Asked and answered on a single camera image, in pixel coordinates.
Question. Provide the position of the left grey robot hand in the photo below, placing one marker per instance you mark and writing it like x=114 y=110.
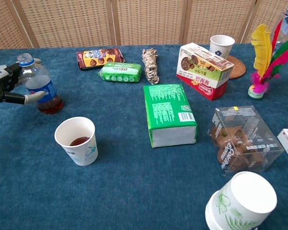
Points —
x=3 y=81

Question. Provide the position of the Pepsi cola plastic bottle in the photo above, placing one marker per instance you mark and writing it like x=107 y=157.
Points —
x=42 y=91

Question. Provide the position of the brown cookie packet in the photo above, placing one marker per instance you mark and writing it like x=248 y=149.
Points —
x=98 y=58

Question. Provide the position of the paper cup with blue print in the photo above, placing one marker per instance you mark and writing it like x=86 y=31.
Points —
x=84 y=155

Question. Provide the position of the green snack packet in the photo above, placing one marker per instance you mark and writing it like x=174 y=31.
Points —
x=121 y=73

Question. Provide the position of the rattan folding screen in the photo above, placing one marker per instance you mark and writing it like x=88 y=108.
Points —
x=144 y=21

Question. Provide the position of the blue carpet table cover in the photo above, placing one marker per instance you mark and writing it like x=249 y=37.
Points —
x=122 y=187

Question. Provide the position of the green tissue pack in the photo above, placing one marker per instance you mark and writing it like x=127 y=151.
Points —
x=168 y=107

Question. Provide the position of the red green biscuit box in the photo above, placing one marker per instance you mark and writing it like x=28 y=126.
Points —
x=201 y=72

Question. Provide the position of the paper cup with flower print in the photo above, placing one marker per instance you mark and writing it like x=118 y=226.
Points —
x=219 y=46

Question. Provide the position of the round woven rattan coaster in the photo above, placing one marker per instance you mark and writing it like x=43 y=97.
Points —
x=238 y=68

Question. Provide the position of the clear box of coffee capsules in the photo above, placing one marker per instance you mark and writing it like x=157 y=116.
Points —
x=242 y=143

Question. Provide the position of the colourful feather shuttlecock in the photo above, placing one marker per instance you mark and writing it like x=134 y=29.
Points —
x=262 y=48

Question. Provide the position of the leaf print paper cup stack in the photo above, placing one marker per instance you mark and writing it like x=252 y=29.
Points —
x=247 y=198

